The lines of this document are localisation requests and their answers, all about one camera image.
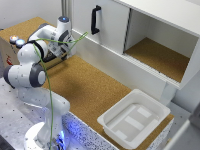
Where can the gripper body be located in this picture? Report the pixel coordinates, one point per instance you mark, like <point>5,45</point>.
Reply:
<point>62,49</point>

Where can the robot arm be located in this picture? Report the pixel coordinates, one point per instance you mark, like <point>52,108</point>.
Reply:
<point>28,75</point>

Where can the blue button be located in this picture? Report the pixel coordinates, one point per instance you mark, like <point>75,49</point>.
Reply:
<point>20,42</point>

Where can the red button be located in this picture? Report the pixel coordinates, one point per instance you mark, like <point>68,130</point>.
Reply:
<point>14,39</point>

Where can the white sliding door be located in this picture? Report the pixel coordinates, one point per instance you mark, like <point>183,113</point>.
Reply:
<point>111,23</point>

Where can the white cabinet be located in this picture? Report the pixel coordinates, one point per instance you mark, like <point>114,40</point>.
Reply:
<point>156,20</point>

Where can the white plastic box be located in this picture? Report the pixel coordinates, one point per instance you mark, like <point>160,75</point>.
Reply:
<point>133,120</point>

